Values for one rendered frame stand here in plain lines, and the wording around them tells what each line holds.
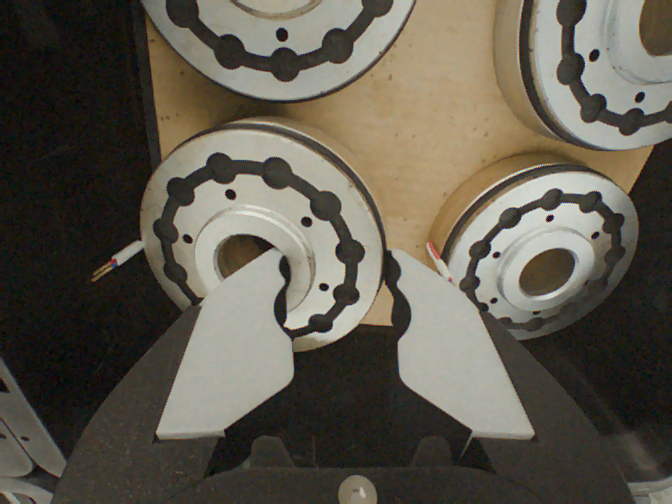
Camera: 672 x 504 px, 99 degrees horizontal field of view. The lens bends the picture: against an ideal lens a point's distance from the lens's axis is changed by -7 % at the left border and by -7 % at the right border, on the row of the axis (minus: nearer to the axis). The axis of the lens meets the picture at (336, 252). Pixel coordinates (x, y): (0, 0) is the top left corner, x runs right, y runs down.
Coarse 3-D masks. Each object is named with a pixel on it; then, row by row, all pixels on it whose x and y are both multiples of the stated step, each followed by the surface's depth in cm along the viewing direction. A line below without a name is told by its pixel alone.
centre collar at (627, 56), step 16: (624, 0) 10; (640, 0) 10; (608, 16) 10; (624, 16) 10; (608, 32) 10; (624, 32) 10; (608, 48) 11; (624, 48) 10; (640, 48) 10; (624, 64) 11; (640, 64) 11; (656, 64) 11; (640, 80) 11; (656, 80) 11
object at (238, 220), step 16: (240, 208) 11; (256, 208) 11; (208, 224) 11; (224, 224) 11; (240, 224) 11; (256, 224) 11; (272, 224) 11; (288, 224) 11; (208, 240) 12; (224, 240) 12; (272, 240) 11; (288, 240) 11; (304, 240) 12; (208, 256) 12; (288, 256) 11; (304, 256) 11; (208, 272) 12; (224, 272) 13; (304, 272) 12; (208, 288) 13; (288, 288) 12; (304, 288) 12; (288, 304) 13
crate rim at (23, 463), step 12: (0, 420) 10; (0, 432) 10; (12, 432) 11; (0, 444) 11; (12, 444) 11; (0, 456) 11; (12, 456) 11; (24, 456) 11; (0, 468) 12; (12, 468) 12; (24, 468) 12
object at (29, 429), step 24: (0, 312) 8; (0, 336) 8; (0, 360) 9; (24, 360) 9; (0, 384) 9; (24, 384) 9; (0, 408) 10; (24, 408) 10; (48, 408) 10; (24, 432) 10; (48, 432) 10; (48, 456) 11; (648, 480) 14
